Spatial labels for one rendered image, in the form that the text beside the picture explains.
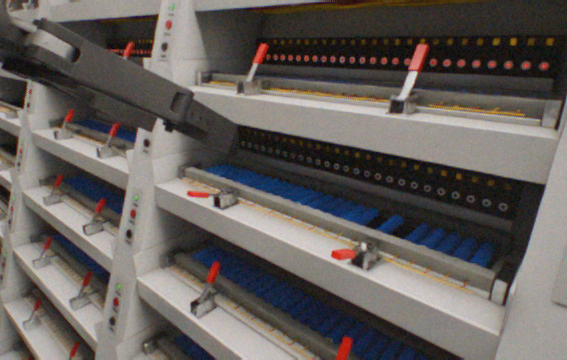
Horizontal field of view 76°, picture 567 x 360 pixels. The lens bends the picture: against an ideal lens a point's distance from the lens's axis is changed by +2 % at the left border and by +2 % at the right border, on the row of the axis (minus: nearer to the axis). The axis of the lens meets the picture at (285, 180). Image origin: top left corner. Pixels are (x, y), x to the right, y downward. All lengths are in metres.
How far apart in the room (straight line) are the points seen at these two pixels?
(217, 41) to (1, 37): 0.57
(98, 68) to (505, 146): 0.36
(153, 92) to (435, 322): 0.36
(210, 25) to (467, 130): 0.55
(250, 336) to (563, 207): 0.46
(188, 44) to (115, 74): 0.51
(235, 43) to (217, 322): 0.56
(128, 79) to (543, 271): 0.38
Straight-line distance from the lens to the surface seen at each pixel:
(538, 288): 0.41
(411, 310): 0.45
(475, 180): 0.57
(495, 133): 0.42
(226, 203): 0.62
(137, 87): 0.27
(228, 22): 0.84
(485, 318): 0.44
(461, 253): 0.51
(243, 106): 0.60
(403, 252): 0.49
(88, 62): 0.27
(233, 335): 0.64
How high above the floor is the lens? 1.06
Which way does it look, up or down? 5 degrees down
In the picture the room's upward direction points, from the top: 13 degrees clockwise
